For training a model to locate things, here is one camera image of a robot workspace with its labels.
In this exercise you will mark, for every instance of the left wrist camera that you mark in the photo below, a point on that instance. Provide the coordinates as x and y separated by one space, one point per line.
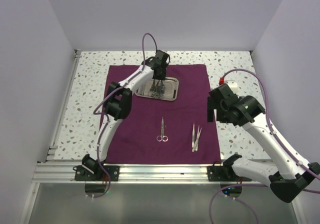
162 56

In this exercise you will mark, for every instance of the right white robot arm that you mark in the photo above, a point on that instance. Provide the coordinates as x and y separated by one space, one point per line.
290 174

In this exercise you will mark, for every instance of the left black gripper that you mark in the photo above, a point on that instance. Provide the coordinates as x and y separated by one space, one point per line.
162 76

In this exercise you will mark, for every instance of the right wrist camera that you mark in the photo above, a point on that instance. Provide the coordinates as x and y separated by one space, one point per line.
225 92

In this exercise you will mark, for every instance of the aluminium rail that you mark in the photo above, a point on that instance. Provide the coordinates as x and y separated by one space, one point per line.
63 173
53 142

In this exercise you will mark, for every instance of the purple surgical drape cloth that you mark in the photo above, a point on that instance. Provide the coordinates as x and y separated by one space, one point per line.
134 141

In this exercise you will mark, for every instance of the aluminium front rail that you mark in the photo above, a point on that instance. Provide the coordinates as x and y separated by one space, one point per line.
63 173

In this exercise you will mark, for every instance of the steel tweezers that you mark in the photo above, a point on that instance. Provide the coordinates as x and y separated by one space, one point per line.
194 137
199 130

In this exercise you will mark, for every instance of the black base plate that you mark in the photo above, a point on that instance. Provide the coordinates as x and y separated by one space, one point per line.
111 173
221 173

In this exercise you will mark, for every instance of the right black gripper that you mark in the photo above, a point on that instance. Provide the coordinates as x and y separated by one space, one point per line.
210 116

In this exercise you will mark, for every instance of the aluminium left side rail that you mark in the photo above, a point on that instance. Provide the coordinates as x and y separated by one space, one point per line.
53 142

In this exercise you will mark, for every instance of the stainless steel instrument tray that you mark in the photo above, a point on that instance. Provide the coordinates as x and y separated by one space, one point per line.
171 86

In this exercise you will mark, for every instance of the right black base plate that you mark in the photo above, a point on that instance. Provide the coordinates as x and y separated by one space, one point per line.
221 173

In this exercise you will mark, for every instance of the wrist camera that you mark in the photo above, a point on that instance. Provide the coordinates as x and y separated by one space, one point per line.
162 56
225 92

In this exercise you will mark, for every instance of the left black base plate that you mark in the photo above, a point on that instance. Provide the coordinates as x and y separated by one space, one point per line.
111 173

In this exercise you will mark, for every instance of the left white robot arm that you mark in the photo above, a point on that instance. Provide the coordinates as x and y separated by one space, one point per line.
116 107

